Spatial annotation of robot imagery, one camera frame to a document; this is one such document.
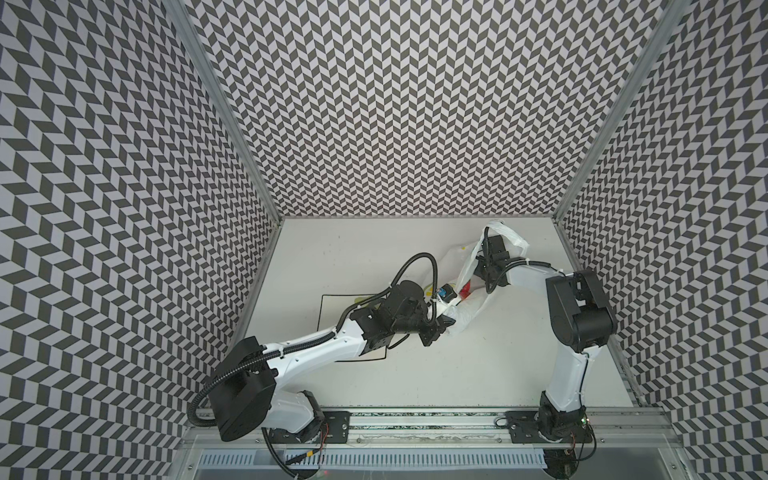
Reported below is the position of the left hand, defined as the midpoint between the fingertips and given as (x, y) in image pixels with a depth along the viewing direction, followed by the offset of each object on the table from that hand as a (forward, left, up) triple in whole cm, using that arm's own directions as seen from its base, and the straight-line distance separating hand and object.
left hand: (452, 323), depth 74 cm
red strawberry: (+17, -8, -13) cm, 22 cm away
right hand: (+25, -14, -16) cm, 33 cm away
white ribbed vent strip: (-27, +23, -16) cm, 39 cm away
